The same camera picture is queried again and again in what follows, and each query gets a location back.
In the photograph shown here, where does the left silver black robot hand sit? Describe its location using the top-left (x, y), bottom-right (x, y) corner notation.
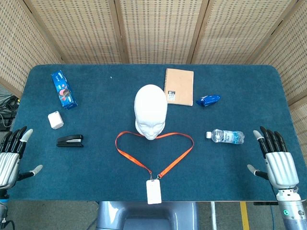
top-left (0, 126), bottom-right (43, 190)

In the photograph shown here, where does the blue felt table cover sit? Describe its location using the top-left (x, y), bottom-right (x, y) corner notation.
top-left (8, 64), bottom-right (302, 203)

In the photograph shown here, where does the kraft spiral notebook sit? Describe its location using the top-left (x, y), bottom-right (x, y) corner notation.
top-left (164, 68), bottom-right (194, 106)

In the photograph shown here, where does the white mannequin head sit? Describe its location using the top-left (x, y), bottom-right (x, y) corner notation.
top-left (133, 84), bottom-right (168, 141)

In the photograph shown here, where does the clear plastic water bottle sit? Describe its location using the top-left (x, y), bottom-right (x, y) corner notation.
top-left (205, 128), bottom-right (246, 145)

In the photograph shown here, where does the blue cookie box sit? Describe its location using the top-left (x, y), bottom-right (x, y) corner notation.
top-left (50, 70), bottom-right (78, 111)

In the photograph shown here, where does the black stapler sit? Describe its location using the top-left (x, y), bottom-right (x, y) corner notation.
top-left (56, 134), bottom-right (84, 148)

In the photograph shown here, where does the small white pink box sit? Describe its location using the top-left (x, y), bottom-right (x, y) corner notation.
top-left (47, 111), bottom-right (65, 130)

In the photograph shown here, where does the grey robot torso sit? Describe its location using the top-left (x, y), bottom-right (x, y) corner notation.
top-left (95, 200), bottom-right (200, 230)

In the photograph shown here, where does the woven bamboo folding screen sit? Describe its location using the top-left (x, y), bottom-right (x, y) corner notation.
top-left (0, 0), bottom-right (307, 183)

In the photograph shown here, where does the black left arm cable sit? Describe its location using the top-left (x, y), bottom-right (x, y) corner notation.
top-left (1, 217), bottom-right (15, 228)

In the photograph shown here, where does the blue snack packet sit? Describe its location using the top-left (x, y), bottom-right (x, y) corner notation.
top-left (195, 94), bottom-right (221, 108)

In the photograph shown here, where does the white badge card holder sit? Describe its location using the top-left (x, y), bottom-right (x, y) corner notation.
top-left (146, 179), bottom-right (162, 205)

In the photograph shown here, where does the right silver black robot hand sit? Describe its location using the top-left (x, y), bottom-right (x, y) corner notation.
top-left (247, 126), bottom-right (300, 192)

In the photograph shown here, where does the orange lanyard strap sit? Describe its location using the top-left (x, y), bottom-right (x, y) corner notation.
top-left (115, 131), bottom-right (194, 180)

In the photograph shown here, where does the black floor cables bundle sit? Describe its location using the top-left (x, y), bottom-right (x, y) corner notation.
top-left (0, 94), bottom-right (21, 131)

